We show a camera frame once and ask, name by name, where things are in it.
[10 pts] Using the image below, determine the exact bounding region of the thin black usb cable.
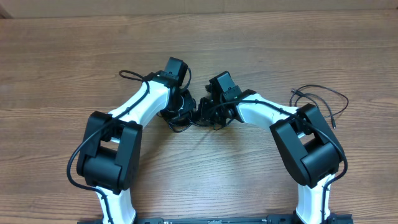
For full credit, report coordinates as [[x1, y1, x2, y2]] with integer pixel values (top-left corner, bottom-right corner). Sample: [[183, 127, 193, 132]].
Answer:
[[289, 84, 349, 129]]

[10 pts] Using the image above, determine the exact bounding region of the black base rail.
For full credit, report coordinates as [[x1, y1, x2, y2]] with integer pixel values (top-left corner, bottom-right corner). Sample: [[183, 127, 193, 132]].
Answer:
[[77, 213, 354, 224]]

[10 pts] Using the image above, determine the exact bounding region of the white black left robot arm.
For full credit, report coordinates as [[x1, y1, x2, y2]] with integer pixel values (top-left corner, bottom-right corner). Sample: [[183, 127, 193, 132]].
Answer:
[[66, 57, 193, 223]]

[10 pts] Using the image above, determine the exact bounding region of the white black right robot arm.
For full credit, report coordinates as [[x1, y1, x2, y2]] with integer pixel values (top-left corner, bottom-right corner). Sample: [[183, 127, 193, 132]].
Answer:
[[196, 90, 352, 223]]

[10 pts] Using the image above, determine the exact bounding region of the thick black usb cable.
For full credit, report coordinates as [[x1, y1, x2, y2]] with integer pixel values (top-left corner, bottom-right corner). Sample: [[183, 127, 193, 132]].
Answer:
[[157, 98, 212, 134]]

